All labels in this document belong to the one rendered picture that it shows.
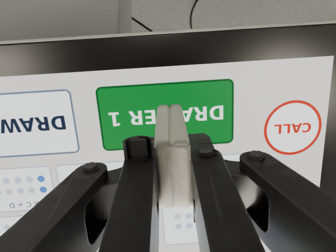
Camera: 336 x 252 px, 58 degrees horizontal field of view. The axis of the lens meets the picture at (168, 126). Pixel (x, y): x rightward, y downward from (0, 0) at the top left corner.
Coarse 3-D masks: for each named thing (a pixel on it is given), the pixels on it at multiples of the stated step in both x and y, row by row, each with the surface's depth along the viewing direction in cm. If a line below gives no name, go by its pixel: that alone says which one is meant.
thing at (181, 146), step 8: (176, 104) 19; (176, 112) 17; (176, 120) 15; (176, 128) 14; (184, 128) 14; (176, 136) 13; (184, 136) 13; (176, 144) 12; (184, 144) 12; (176, 152) 12; (184, 152) 12; (176, 160) 12; (184, 160) 12; (176, 168) 13; (184, 168) 13; (176, 176) 13; (184, 176) 13; (176, 184) 13; (184, 184) 13; (176, 192) 13; (184, 192) 13; (176, 200) 13; (184, 200) 13
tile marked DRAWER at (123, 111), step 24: (96, 96) 20; (120, 96) 21; (144, 96) 21; (168, 96) 21; (192, 96) 21; (216, 96) 21; (120, 120) 21; (144, 120) 21; (192, 120) 21; (216, 120) 21; (120, 144) 22; (216, 144) 22
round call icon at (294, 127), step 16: (320, 96) 21; (272, 112) 21; (288, 112) 21; (304, 112) 21; (320, 112) 21; (272, 128) 22; (288, 128) 22; (304, 128) 22; (320, 128) 22; (272, 144) 22; (288, 144) 22; (304, 144) 22; (320, 144) 22
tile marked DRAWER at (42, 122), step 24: (0, 96) 20; (24, 96) 20; (48, 96) 20; (0, 120) 21; (24, 120) 21; (48, 120) 21; (72, 120) 21; (0, 144) 21; (24, 144) 21; (48, 144) 22; (72, 144) 22
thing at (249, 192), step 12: (192, 144) 14; (204, 144) 14; (228, 168) 12; (192, 180) 12; (240, 180) 11; (192, 192) 12; (240, 192) 11; (252, 192) 11; (264, 192) 11; (252, 204) 11; (264, 204) 11
